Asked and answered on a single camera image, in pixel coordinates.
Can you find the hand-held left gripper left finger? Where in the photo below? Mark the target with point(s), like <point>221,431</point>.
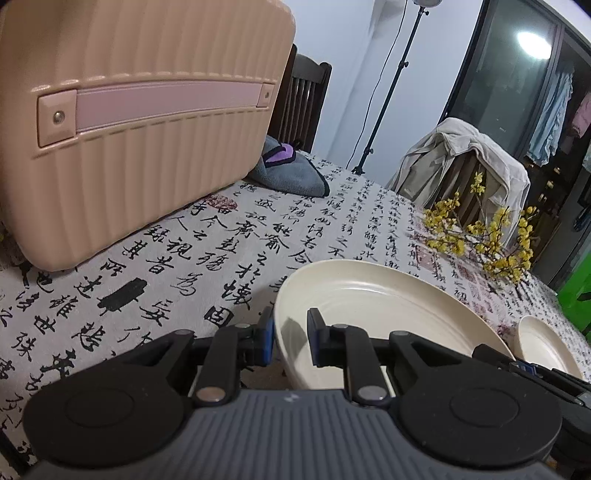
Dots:
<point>267,344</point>

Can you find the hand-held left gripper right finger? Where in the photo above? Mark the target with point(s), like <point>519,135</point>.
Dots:
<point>314,341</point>

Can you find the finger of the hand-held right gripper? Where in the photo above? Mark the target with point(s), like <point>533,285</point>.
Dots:
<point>503,362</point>

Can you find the cream plate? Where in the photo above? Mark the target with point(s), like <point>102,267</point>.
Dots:
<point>378,295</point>
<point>545,341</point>

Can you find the green paper bag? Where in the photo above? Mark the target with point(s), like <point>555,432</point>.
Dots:
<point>577,300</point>

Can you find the yellow flower branch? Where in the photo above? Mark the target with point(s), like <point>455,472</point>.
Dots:
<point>503,265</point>

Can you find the calligraphy print tablecloth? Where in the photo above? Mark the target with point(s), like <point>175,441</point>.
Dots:
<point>184,277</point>

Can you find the grey purple cloth pouch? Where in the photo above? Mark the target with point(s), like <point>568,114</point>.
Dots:
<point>291,177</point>

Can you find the brown chair under jacket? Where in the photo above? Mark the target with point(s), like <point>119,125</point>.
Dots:
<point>457,184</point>

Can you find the beige jacket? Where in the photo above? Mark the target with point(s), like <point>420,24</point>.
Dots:
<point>489,157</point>

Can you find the pink ribbed suitcase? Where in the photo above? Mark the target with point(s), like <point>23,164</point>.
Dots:
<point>138,175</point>

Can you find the dark wooden chair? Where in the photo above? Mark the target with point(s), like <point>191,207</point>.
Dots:
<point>300,101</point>

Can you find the light blue hanging garment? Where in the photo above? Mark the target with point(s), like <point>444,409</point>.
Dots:
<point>551,120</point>

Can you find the pink hanging garment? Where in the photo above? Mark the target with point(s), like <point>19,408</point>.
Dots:
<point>581,115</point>

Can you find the dark sliding glass door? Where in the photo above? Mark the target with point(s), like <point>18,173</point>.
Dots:
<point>498,92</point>

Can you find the studio light on stand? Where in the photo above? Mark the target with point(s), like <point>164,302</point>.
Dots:
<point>406,62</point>

